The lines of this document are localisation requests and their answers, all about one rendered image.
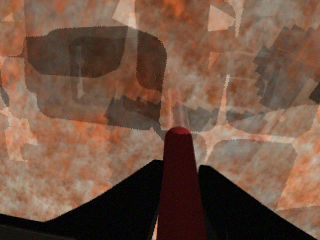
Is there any red peg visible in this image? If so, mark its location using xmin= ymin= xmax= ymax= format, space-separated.
xmin=157 ymin=127 xmax=207 ymax=240

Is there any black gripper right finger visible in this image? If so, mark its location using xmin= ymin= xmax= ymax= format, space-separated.
xmin=197 ymin=165 xmax=317 ymax=240

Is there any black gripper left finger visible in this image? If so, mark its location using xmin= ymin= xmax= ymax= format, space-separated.
xmin=0 ymin=160 xmax=164 ymax=240

